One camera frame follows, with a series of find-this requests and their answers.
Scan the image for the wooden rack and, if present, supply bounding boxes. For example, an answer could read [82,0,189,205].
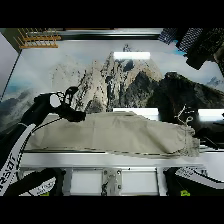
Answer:
[13,28,63,50]

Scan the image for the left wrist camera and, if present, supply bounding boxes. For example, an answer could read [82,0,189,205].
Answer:
[64,85,80,102]

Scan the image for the beige trousers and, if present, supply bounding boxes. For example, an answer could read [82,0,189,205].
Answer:
[25,105,202,159]

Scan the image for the checked shirt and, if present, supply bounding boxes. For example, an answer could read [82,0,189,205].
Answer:
[158,28,205,51]

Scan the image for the black cable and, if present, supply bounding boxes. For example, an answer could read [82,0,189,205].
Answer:
[31,115,64,135]

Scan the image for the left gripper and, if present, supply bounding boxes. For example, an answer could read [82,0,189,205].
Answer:
[60,105,87,123]

